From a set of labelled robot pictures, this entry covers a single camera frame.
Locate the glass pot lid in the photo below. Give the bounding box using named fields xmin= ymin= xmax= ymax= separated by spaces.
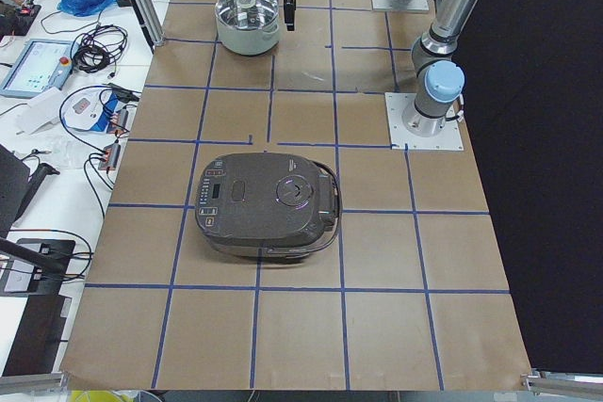
xmin=215 ymin=0 xmax=278 ymax=31

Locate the pale green electric pot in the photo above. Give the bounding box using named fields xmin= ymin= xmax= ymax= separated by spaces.
xmin=215 ymin=0 xmax=280 ymax=56

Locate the emergency stop button box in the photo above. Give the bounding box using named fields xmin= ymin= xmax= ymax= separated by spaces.
xmin=116 ymin=0 xmax=132 ymax=8

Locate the dark brown rice cooker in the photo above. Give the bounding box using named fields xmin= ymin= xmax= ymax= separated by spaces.
xmin=195 ymin=153 xmax=343 ymax=260

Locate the white blue box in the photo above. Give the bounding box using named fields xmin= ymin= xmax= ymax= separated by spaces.
xmin=61 ymin=88 xmax=122 ymax=132

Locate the near teach pendant tablet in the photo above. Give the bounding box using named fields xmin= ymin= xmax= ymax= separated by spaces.
xmin=1 ymin=39 xmax=76 ymax=99

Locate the black monitor stand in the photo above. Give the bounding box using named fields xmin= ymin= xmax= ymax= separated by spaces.
xmin=0 ymin=146 xmax=59 ymax=233

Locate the black coiled cable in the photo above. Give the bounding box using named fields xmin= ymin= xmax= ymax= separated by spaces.
xmin=70 ymin=24 xmax=129 ymax=74

